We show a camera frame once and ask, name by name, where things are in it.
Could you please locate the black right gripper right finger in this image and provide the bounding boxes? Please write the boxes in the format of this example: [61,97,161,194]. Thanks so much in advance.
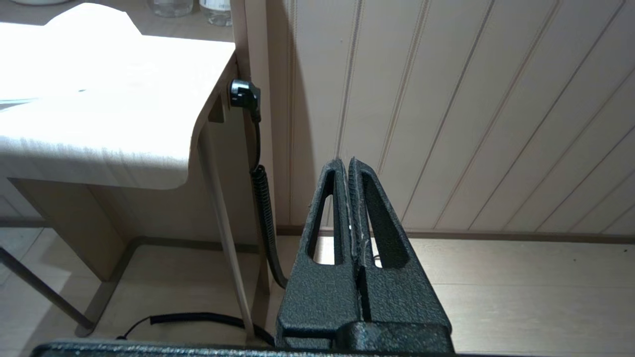
[348,157,453,354]

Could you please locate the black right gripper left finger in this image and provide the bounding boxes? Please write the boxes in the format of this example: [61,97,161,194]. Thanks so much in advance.
[275,158,362,349]

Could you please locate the beige wooden shelf table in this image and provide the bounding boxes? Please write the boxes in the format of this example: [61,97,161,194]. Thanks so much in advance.
[0,0,278,345]

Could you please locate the water bottle patterned label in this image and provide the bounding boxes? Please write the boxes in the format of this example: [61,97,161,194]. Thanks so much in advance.
[199,0,233,27]

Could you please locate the water bottle plain white label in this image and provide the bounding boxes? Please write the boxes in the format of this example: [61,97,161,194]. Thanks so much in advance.
[147,0,194,18]

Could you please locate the black adapter cable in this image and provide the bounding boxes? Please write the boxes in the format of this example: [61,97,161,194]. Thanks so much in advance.
[117,117,289,348]

